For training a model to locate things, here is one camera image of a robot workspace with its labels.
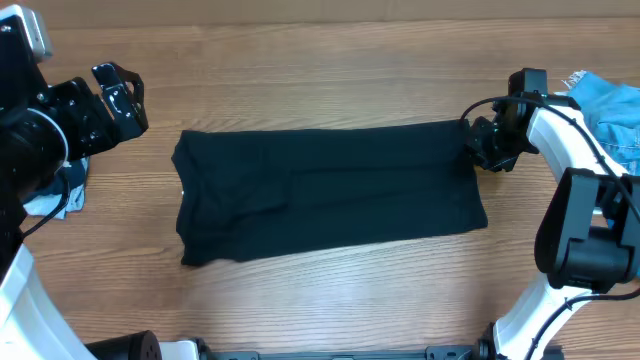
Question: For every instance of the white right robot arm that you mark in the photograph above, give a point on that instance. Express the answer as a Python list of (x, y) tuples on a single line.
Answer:
[(588, 240)]

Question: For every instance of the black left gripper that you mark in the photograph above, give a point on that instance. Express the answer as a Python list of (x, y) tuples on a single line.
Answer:
[(100, 117)]

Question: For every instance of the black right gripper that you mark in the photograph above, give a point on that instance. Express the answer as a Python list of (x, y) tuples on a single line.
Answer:
[(491, 145)]

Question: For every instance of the folded navy garment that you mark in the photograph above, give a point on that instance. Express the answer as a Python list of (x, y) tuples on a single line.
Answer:
[(73, 176)]

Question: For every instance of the blue denim jeans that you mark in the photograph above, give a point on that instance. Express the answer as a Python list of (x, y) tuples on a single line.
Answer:
[(611, 112)]

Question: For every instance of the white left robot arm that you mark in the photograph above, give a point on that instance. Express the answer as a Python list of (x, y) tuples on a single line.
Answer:
[(42, 128)]

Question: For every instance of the black t-shirt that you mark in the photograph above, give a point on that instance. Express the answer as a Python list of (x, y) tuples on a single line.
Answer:
[(259, 194)]

